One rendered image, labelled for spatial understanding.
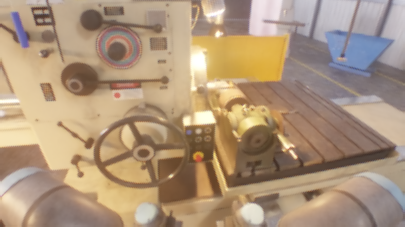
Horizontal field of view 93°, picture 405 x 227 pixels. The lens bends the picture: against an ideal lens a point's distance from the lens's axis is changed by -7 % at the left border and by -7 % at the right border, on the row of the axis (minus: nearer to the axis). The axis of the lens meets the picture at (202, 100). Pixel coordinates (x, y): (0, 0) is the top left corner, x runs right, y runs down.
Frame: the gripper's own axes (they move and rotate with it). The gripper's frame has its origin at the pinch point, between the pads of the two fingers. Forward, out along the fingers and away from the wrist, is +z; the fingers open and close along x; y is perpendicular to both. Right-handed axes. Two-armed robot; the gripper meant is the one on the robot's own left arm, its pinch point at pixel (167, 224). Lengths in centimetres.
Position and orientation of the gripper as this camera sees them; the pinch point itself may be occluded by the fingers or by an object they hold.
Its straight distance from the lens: 131.9
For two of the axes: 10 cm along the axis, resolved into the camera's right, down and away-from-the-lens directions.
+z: 1.5, 6.2, 7.7
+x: -9.8, 0.1, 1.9
